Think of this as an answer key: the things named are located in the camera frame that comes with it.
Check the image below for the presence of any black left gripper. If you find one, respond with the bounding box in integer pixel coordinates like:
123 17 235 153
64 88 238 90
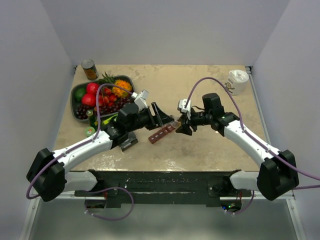
126 102 174 133

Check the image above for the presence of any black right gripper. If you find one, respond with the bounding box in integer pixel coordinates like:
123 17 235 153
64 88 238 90
176 107 213 136

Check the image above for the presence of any clear pill bottle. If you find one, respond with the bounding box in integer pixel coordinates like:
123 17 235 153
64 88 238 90
171 116 182 129

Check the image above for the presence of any red weekly pill organizer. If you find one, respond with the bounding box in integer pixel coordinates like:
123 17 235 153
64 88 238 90
148 124 175 144

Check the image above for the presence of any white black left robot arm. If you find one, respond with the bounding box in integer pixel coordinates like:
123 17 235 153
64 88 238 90
26 102 174 202

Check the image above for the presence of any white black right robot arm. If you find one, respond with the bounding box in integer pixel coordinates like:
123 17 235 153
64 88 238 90
176 93 299 201

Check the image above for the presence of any black razor stand box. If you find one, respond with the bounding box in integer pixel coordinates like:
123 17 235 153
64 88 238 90
119 132 139 152

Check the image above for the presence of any orange spiky fruit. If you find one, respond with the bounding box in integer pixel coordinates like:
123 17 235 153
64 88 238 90
112 79 133 98

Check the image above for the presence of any green small box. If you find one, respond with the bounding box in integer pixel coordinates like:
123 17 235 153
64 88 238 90
101 114 118 126

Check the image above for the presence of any strawberry pile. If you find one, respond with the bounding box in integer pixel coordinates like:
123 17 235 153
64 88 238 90
97 87 117 114

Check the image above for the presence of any green glass bottle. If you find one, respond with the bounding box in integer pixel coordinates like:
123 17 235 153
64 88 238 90
86 109 98 130

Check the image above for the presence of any red apple lower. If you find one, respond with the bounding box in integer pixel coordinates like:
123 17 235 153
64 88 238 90
81 93 96 107

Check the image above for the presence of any red apple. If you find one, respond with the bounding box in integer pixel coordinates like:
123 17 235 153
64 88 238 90
86 82 100 95
81 93 96 107

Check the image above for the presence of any red apple upper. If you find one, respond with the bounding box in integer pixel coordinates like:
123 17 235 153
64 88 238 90
86 82 100 95

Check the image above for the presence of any dark grey fruit tray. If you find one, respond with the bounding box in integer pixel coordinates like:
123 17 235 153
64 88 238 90
70 75 135 123

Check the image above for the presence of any dark red grape bunch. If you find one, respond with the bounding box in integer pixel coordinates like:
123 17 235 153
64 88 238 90
72 97 134 120

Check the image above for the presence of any green lime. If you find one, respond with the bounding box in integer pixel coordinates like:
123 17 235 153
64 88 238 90
74 87 87 103

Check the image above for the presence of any tin can yellow label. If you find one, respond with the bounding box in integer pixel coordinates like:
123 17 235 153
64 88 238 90
81 59 99 81

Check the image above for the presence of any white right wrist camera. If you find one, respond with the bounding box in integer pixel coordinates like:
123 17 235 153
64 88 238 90
177 98 191 120

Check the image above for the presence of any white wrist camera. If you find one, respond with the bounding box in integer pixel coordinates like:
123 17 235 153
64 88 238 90
177 98 191 120
131 89 149 111

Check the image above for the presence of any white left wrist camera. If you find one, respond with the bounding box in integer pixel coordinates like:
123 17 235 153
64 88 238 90
131 89 149 111

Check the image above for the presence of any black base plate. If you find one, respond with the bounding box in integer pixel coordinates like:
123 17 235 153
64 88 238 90
75 170 252 208

